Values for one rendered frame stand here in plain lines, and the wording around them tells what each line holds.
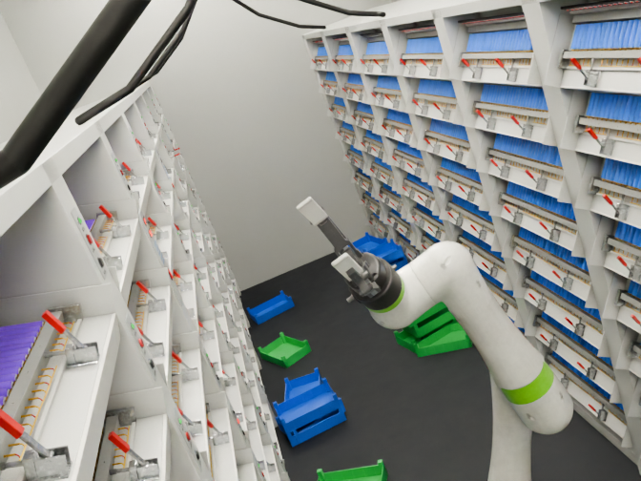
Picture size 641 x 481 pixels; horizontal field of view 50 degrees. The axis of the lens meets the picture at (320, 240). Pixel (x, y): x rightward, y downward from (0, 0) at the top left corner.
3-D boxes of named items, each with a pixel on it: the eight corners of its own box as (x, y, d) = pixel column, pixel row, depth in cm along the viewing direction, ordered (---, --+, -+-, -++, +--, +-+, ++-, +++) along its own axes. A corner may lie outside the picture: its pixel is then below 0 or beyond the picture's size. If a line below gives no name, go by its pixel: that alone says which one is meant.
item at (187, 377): (201, 363, 190) (195, 316, 187) (213, 492, 133) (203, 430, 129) (127, 374, 187) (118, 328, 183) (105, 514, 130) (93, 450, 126)
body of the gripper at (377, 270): (362, 305, 128) (343, 287, 121) (342, 272, 133) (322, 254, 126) (395, 282, 127) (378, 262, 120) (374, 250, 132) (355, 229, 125)
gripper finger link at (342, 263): (347, 279, 115) (349, 282, 114) (330, 262, 109) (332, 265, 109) (361, 268, 115) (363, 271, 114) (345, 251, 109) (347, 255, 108)
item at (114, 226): (141, 234, 178) (133, 182, 174) (124, 317, 121) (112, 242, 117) (60, 244, 175) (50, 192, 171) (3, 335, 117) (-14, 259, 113)
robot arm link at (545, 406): (523, 422, 163) (566, 393, 162) (547, 455, 151) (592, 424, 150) (485, 370, 157) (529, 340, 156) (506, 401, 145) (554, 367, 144)
